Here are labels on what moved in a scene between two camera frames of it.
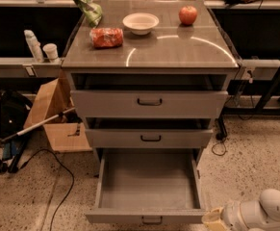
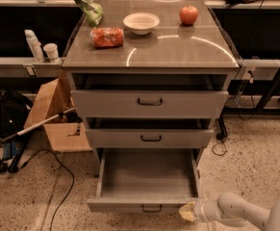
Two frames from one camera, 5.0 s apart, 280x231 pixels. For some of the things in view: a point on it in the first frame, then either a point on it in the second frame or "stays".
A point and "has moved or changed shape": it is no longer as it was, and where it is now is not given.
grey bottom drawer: x=148 y=186 has moved or changed shape
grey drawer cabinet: x=150 y=79 stays
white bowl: x=140 y=23 stays
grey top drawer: x=149 y=95 stays
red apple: x=188 y=14 stays
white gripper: x=230 y=216 → x=199 y=210
